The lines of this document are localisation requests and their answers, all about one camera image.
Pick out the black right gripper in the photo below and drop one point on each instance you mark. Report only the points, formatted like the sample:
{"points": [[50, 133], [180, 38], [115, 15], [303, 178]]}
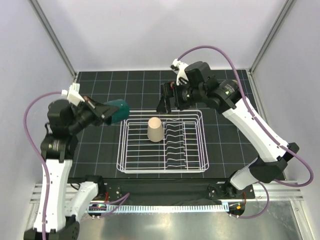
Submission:
{"points": [[167, 90]]}

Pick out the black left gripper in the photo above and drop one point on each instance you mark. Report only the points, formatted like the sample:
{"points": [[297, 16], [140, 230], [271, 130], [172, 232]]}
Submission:
{"points": [[99, 110]]}

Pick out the dark green mug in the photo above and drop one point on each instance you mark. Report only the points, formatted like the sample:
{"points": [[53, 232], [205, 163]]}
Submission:
{"points": [[121, 114]]}

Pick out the beige paper cup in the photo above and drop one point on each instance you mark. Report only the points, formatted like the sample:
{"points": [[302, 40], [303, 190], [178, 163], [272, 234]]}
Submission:
{"points": [[155, 131]]}

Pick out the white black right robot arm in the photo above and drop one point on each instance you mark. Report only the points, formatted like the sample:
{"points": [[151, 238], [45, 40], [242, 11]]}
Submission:
{"points": [[195, 83]]}

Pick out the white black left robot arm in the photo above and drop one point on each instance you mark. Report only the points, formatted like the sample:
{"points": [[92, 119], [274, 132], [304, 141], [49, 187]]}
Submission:
{"points": [[56, 219]]}

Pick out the black grid mat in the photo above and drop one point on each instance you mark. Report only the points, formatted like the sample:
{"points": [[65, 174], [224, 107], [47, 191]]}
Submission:
{"points": [[96, 153]]}

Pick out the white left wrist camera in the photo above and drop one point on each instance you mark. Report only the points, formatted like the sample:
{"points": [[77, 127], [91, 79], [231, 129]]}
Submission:
{"points": [[72, 94]]}

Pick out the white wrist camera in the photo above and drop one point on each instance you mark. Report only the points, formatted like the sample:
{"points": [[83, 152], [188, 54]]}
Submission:
{"points": [[72, 94], [179, 68]]}

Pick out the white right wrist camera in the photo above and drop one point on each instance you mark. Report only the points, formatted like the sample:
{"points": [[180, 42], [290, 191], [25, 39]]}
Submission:
{"points": [[179, 68]]}

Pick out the white wire dish rack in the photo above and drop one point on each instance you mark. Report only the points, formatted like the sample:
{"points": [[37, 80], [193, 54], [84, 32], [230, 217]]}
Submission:
{"points": [[183, 149]]}

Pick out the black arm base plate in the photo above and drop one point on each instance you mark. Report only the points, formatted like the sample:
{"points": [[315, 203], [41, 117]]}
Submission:
{"points": [[172, 190]]}

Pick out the perforated metal cable duct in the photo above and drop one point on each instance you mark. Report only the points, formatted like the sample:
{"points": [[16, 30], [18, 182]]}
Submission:
{"points": [[95, 209]]}

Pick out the aluminium frame post left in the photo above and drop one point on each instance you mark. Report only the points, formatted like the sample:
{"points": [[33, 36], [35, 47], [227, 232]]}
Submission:
{"points": [[52, 36]]}

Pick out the aluminium frame post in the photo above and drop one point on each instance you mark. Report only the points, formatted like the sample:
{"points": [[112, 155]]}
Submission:
{"points": [[52, 36], [276, 26]]}

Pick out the aluminium frame post right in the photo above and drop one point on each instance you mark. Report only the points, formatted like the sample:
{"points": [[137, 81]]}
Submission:
{"points": [[276, 26]]}

